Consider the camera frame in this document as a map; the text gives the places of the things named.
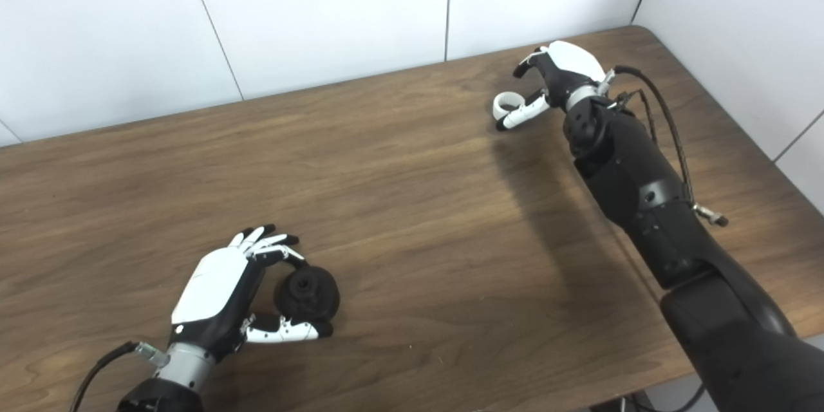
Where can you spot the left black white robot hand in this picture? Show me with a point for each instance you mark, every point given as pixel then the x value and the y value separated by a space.
pixel 212 283

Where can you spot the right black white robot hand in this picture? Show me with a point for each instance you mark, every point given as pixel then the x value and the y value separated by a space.
pixel 573 64

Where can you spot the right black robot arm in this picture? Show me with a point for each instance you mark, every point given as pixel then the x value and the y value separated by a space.
pixel 644 187

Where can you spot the round black plastic part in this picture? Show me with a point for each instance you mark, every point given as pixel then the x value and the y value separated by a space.
pixel 312 296

